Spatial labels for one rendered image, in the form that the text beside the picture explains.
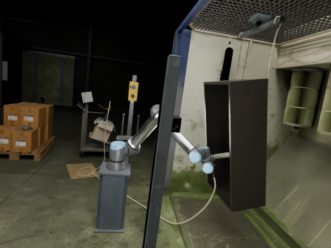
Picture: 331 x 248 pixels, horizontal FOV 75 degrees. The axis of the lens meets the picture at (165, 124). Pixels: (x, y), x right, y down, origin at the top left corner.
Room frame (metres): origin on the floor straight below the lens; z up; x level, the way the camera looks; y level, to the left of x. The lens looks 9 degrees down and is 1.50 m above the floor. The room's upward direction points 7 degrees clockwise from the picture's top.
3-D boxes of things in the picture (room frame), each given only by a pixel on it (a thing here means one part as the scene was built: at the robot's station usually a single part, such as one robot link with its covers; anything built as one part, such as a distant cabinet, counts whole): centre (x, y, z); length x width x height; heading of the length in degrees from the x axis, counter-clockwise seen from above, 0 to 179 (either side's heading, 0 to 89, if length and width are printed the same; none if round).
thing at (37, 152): (4.03, 2.65, 0.07); 1.20 x 0.80 x 0.14; 17
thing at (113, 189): (2.12, 0.45, 0.32); 0.31 x 0.31 x 0.64; 10
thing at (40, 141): (4.05, 2.52, 0.33); 0.38 x 0.29 x 0.36; 19
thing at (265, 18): (2.17, -0.75, 2.27); 0.14 x 0.14 x 0.05; 10
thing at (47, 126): (4.45, 2.59, 0.33); 0.38 x 0.29 x 0.36; 17
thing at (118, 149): (2.12, 0.45, 0.83); 0.17 x 0.15 x 0.18; 144
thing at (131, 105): (3.00, 0.50, 0.82); 0.06 x 0.06 x 1.64; 10
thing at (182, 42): (2.95, -0.07, 1.14); 0.18 x 0.18 x 2.29; 10
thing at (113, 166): (2.12, 0.45, 0.69); 0.19 x 0.19 x 0.10
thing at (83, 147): (4.27, 1.40, 0.64); 0.73 x 0.50 x 1.27; 110
